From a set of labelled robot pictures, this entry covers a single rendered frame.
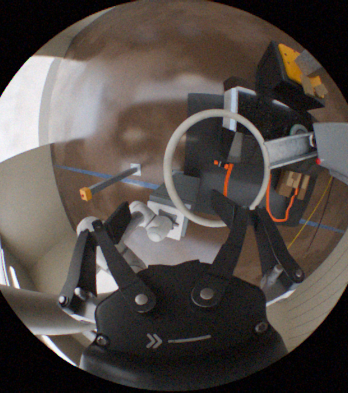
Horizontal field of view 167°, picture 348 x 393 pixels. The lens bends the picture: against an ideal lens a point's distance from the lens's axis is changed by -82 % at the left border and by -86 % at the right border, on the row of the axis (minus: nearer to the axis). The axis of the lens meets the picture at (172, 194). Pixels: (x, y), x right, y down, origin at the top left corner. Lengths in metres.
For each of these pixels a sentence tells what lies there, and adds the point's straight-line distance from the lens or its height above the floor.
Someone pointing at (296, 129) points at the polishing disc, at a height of 0.91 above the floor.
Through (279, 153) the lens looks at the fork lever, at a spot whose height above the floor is 1.11.
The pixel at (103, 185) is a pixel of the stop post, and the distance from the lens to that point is 1.54.
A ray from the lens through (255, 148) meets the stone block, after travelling 0.98.
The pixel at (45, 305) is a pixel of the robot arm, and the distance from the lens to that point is 0.17.
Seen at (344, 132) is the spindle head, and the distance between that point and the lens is 0.66.
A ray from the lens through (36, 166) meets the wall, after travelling 6.21.
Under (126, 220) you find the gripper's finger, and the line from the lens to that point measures 0.18.
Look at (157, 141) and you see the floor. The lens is 1.85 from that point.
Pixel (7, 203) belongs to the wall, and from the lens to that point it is 6.38.
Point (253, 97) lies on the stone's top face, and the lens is 0.95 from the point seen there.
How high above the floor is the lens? 1.68
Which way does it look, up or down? 59 degrees down
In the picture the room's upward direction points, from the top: 142 degrees counter-clockwise
